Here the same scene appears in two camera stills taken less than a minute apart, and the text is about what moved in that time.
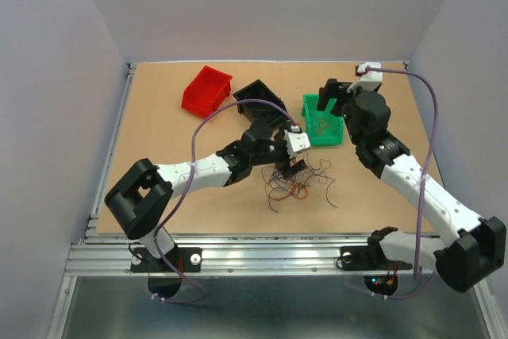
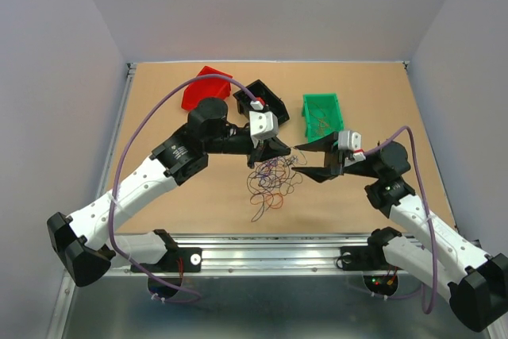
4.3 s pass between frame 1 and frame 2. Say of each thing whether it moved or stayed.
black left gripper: moved
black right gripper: moved
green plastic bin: stayed
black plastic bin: stayed
